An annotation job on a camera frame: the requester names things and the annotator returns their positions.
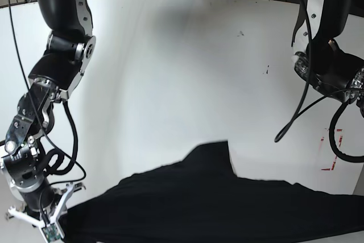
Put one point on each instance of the black t-shirt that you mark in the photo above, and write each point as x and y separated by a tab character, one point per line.
201	199

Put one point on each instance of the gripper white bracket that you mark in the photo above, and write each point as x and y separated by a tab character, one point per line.
46	209

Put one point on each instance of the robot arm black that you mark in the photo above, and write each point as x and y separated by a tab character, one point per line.
318	58
25	163

